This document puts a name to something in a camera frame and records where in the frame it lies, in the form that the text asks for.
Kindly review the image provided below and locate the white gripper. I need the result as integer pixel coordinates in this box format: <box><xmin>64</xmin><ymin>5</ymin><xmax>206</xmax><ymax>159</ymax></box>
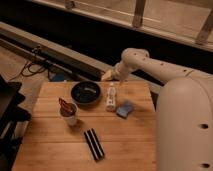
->
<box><xmin>101</xmin><ymin>62</ymin><xmax>130</xmax><ymax>81</ymax></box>

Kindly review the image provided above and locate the white bottle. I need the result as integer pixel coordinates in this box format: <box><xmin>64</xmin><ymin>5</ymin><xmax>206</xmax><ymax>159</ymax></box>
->
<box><xmin>106</xmin><ymin>83</ymin><xmax>116</xmax><ymax>111</ymax></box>

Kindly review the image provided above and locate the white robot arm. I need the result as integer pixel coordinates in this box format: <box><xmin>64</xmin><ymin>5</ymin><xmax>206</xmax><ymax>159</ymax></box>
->
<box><xmin>101</xmin><ymin>48</ymin><xmax>213</xmax><ymax>171</ymax></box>

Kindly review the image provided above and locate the dark blue bowl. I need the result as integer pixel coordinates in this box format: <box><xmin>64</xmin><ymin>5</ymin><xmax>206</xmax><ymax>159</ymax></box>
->
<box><xmin>71</xmin><ymin>81</ymin><xmax>101</xmax><ymax>105</ymax></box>

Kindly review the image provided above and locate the blue sponge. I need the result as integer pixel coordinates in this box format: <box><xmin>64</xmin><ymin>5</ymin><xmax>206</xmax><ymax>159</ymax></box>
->
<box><xmin>116</xmin><ymin>101</ymin><xmax>134</xmax><ymax>118</ymax></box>

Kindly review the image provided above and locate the white paper cup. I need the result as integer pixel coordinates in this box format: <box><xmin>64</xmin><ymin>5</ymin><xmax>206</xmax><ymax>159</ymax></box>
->
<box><xmin>60</xmin><ymin>103</ymin><xmax>77</xmax><ymax>126</ymax></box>

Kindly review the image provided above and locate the brown snack wrapper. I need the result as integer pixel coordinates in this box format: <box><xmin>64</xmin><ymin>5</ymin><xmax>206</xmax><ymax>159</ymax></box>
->
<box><xmin>59</xmin><ymin>98</ymin><xmax>76</xmax><ymax>117</ymax></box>

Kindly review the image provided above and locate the blue box on floor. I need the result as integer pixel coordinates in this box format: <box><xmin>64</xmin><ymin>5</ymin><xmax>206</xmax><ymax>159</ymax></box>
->
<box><xmin>48</xmin><ymin>72</ymin><xmax>66</xmax><ymax>82</ymax></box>

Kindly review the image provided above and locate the black striped box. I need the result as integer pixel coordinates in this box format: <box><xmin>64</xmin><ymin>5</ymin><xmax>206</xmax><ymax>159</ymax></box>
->
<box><xmin>84</xmin><ymin>128</ymin><xmax>105</xmax><ymax>161</ymax></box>

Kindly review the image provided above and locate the black chair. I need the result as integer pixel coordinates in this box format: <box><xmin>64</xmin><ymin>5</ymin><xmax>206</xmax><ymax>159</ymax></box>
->
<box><xmin>0</xmin><ymin>75</ymin><xmax>31</xmax><ymax>171</ymax></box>

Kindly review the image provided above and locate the black cable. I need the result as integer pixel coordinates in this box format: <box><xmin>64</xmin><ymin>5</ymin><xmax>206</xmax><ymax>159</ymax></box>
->
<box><xmin>9</xmin><ymin>60</ymin><xmax>51</xmax><ymax>82</ymax></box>

